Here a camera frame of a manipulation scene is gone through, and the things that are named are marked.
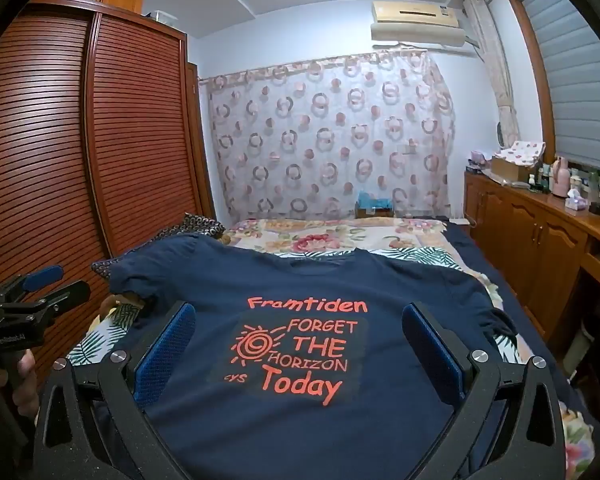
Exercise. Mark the grey window blind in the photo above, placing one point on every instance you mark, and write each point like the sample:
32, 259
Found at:
570, 85

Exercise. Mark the green bottle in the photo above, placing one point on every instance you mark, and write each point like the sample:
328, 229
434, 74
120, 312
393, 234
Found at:
593, 185

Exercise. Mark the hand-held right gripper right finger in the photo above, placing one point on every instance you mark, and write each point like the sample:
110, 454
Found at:
437, 360

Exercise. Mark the floral leaf print bedsheet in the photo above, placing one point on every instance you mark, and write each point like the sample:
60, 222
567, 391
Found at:
305, 232

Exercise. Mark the circle-patterned sheer curtain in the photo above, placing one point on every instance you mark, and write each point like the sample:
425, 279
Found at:
330, 135

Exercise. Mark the dark patterned folded blanket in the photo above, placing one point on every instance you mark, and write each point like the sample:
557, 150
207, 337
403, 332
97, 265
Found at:
190, 227

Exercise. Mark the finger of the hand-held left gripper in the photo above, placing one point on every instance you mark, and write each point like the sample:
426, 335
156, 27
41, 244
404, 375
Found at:
70, 291
42, 276

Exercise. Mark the cardboard box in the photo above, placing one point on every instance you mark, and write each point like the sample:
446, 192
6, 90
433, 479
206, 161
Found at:
505, 167

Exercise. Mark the pink tissue box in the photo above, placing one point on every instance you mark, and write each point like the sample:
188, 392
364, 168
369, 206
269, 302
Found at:
576, 201

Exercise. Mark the tied-back patterned curtain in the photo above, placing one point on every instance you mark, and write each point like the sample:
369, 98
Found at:
495, 70

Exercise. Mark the strawberry print cloth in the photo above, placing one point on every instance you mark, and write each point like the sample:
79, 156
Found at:
522, 150

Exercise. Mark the wooden louvered wardrobe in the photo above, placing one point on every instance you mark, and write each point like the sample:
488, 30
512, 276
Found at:
130, 135

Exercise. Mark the person's left hand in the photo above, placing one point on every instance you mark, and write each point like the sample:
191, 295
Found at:
22, 395

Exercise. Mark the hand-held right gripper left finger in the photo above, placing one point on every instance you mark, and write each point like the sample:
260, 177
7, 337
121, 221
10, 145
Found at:
165, 355

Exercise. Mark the wooden window frame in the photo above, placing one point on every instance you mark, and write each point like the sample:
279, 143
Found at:
530, 60

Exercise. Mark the pink thermos bottle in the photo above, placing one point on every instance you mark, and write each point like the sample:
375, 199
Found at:
559, 180

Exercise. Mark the blue box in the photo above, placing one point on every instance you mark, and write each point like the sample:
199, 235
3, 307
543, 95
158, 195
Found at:
375, 205

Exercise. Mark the navy printed t-shirt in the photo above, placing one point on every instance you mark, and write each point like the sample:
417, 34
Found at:
300, 280

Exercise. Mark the dark bottle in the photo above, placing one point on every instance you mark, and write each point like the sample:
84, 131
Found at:
545, 180

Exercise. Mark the beige air conditioner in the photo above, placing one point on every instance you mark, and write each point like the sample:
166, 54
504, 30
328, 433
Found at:
415, 15

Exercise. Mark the wooden sideboard cabinet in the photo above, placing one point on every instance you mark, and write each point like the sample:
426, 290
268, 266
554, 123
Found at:
525, 240

